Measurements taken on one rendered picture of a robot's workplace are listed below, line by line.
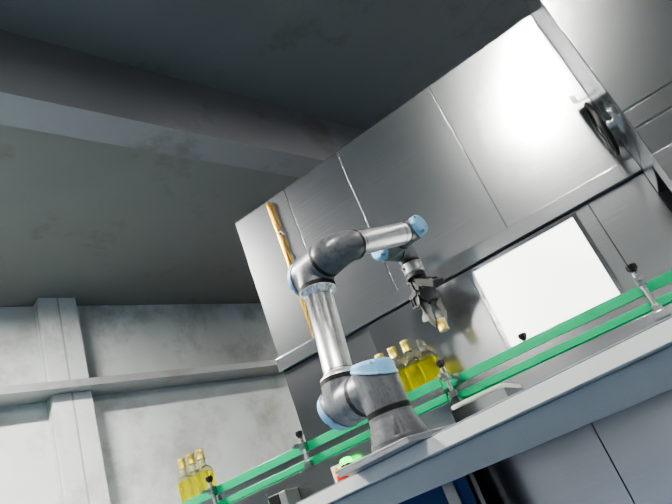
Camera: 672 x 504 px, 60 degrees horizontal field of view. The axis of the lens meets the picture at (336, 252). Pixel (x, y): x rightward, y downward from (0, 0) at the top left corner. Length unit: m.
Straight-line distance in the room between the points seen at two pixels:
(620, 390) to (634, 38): 1.18
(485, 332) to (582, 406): 1.05
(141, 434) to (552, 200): 4.12
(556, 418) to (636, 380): 0.17
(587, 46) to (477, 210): 0.70
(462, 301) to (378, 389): 0.84
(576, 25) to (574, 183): 0.55
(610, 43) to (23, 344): 4.73
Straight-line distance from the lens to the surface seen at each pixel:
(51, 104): 3.07
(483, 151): 2.40
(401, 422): 1.47
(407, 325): 2.31
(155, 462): 5.41
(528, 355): 1.99
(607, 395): 1.17
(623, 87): 1.96
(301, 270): 1.74
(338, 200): 2.61
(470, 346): 2.21
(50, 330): 5.38
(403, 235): 1.92
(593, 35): 2.06
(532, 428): 1.24
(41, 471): 5.12
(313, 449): 2.20
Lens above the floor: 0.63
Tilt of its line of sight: 25 degrees up
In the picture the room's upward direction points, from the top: 22 degrees counter-clockwise
